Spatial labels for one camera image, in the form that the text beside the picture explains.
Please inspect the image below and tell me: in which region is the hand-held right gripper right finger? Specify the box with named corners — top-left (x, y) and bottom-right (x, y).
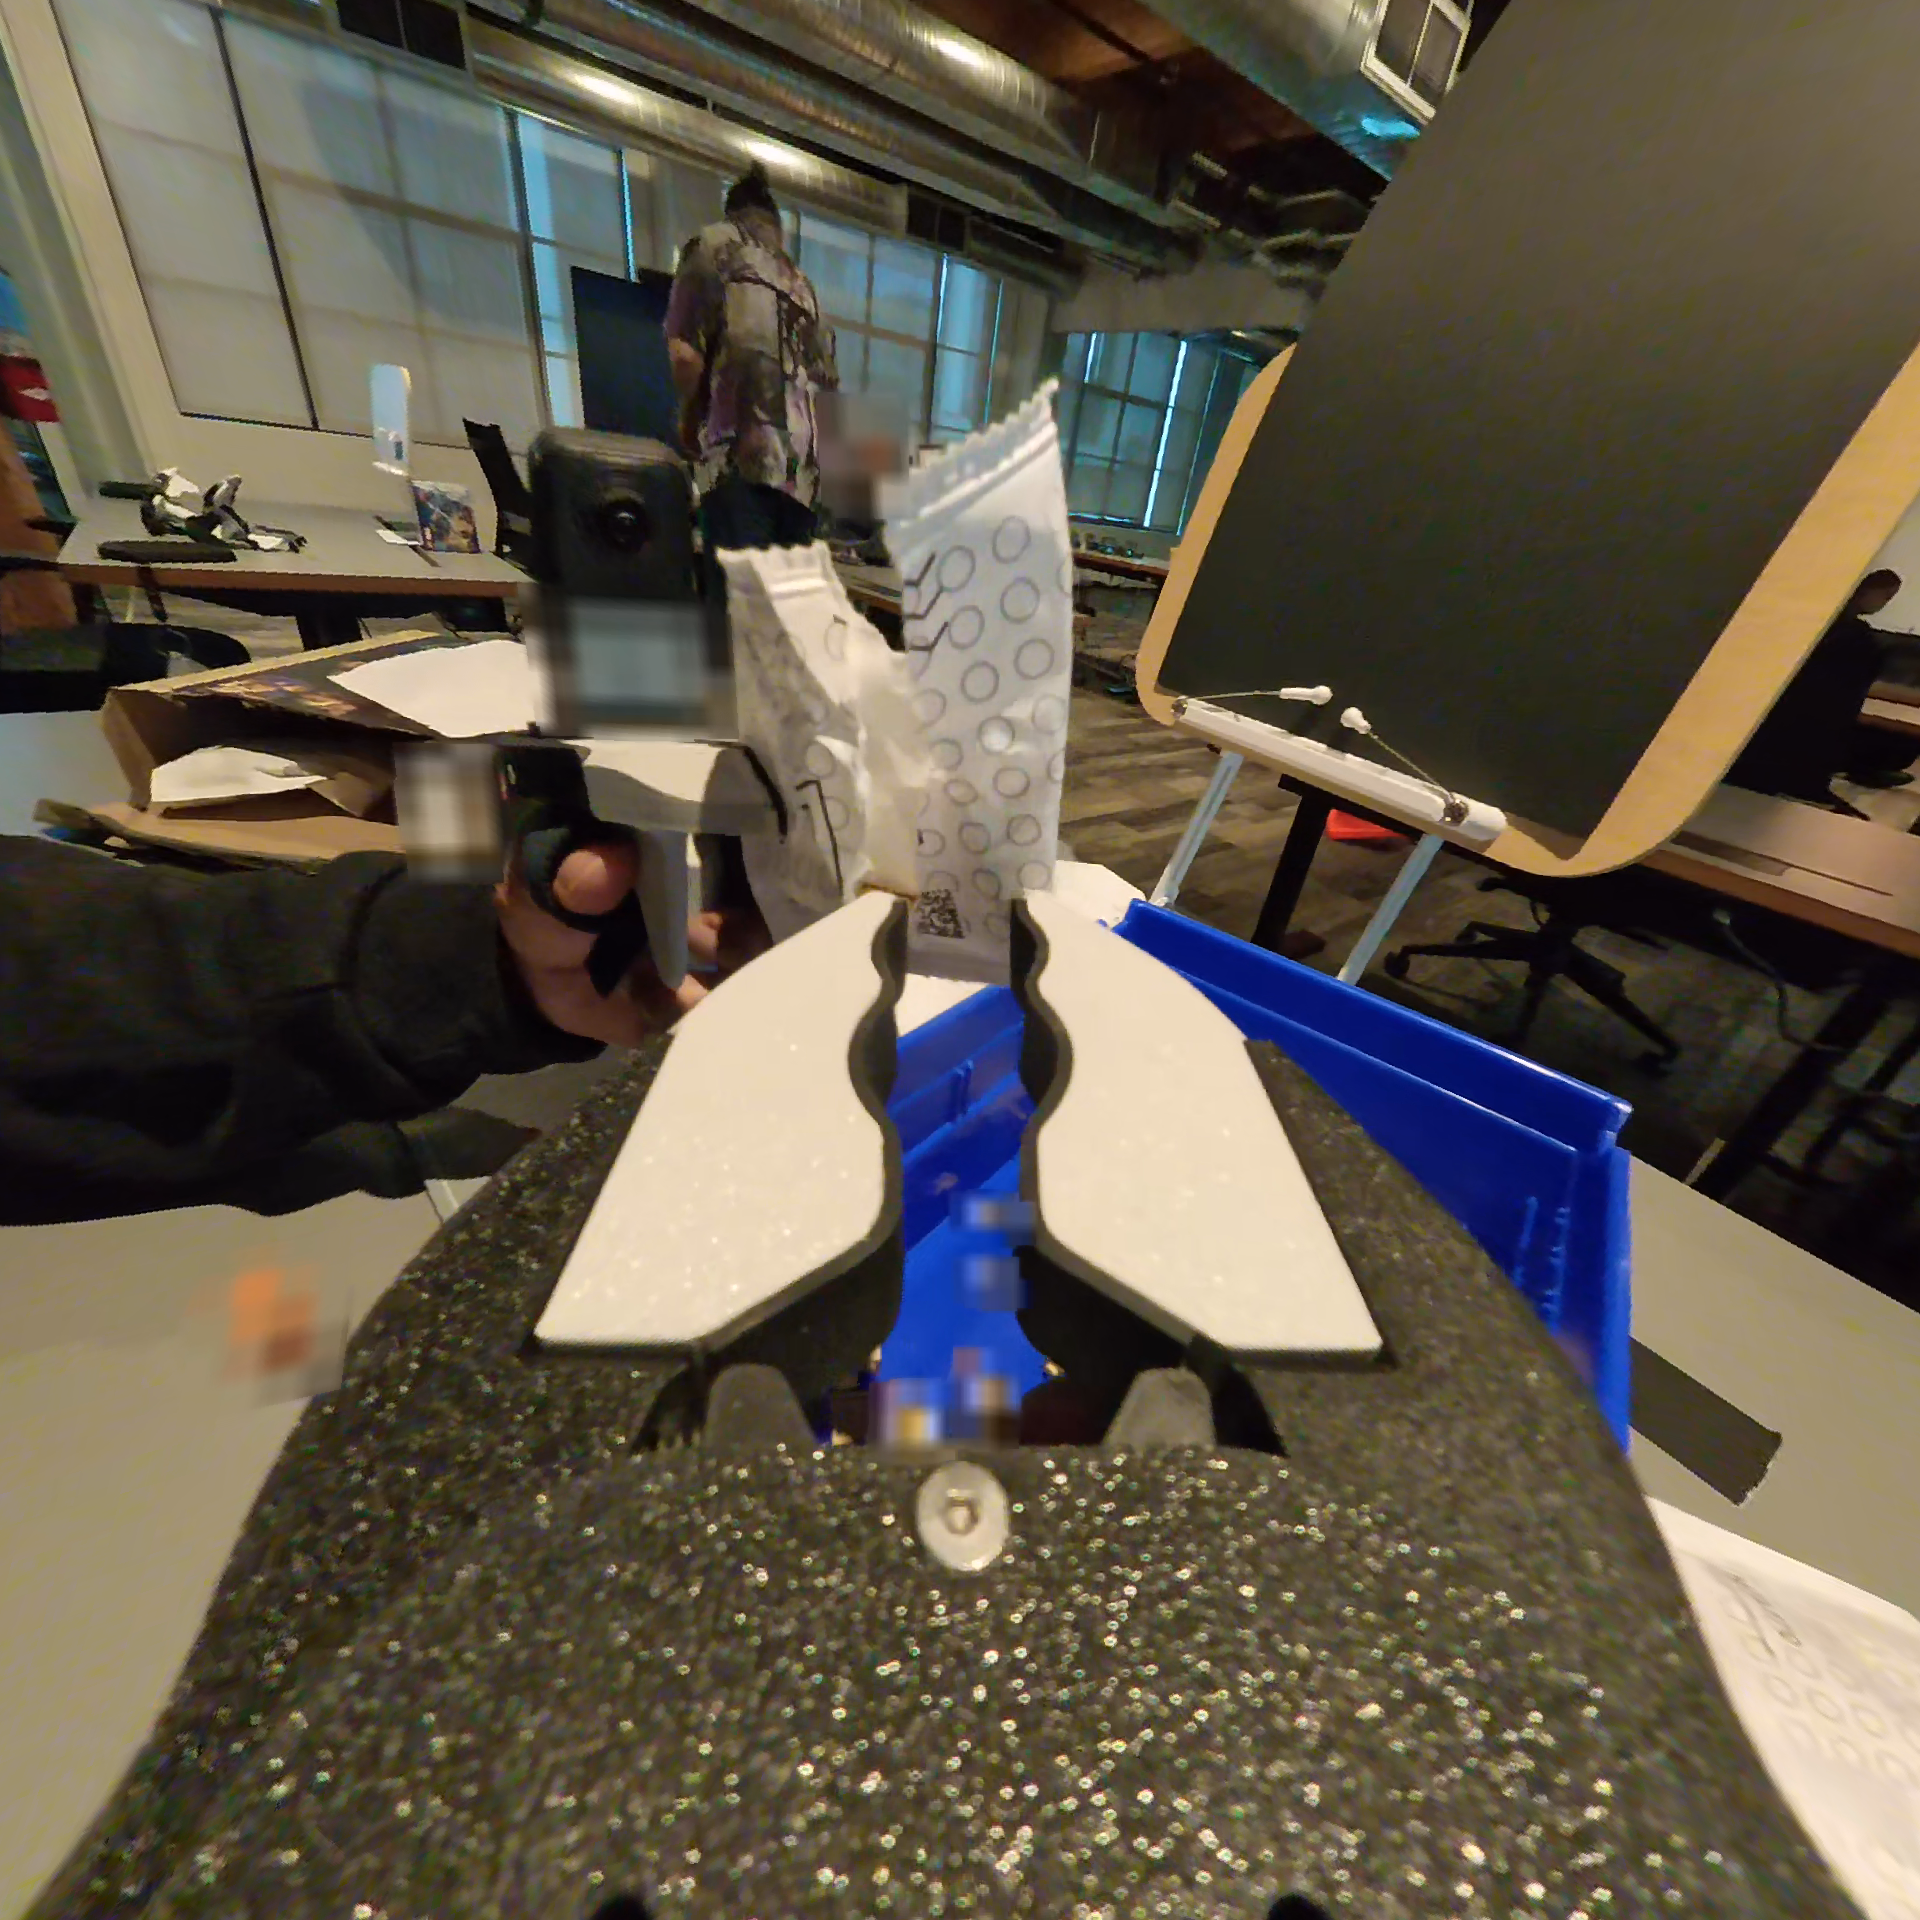
top-left (1013, 894), bottom-right (1385, 1374)

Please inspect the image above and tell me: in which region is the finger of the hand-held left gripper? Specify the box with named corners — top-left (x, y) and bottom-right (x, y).
top-left (582, 739), bottom-right (793, 992)

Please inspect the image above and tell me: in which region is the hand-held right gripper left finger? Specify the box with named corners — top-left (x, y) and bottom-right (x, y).
top-left (533, 894), bottom-right (905, 1355)

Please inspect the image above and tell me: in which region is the blue plastic bin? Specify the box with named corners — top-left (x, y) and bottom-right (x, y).
top-left (816, 896), bottom-right (1634, 1461)

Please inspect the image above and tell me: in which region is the white paper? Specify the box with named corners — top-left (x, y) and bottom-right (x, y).
top-left (712, 376), bottom-right (1080, 987)

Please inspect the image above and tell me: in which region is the person's left forearm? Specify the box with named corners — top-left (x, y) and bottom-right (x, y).
top-left (0, 833), bottom-right (601, 1228)

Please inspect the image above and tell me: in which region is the black desk mat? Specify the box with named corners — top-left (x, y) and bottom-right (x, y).
top-left (1623, 1333), bottom-right (1788, 1514)

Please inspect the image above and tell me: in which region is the grey desk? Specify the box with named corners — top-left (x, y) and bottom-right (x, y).
top-left (0, 705), bottom-right (1920, 1881)

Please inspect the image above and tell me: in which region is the wooden side desk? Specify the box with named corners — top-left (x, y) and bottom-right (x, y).
top-left (1609, 784), bottom-right (1920, 965)

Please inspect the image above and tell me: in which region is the person's left hand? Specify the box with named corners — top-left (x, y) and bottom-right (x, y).
top-left (496, 825), bottom-right (725, 1046)

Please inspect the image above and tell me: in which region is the black office chair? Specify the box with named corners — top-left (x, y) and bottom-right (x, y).
top-left (458, 413), bottom-right (537, 566)

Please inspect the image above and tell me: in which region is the black computer monitor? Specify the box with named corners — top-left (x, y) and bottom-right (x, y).
top-left (567, 264), bottom-right (684, 442)

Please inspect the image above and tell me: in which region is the grey background table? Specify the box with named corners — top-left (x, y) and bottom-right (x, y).
top-left (56, 499), bottom-right (537, 650)

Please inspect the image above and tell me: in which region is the grey metal bar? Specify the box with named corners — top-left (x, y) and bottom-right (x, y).
top-left (1335, 829), bottom-right (1448, 987)
top-left (1150, 748), bottom-right (1250, 906)

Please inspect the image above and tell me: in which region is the black white toy figure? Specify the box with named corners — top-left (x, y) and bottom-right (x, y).
top-left (93, 466), bottom-right (312, 566)

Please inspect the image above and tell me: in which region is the cardboard box with white flap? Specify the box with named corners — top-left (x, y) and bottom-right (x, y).
top-left (34, 627), bottom-right (544, 876)

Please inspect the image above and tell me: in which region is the white stand shelf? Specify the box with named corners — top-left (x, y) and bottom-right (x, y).
top-left (1170, 696), bottom-right (1508, 845)

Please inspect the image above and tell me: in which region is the yellow rimmed panel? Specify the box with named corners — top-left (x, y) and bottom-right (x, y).
top-left (1132, 0), bottom-right (1920, 882)

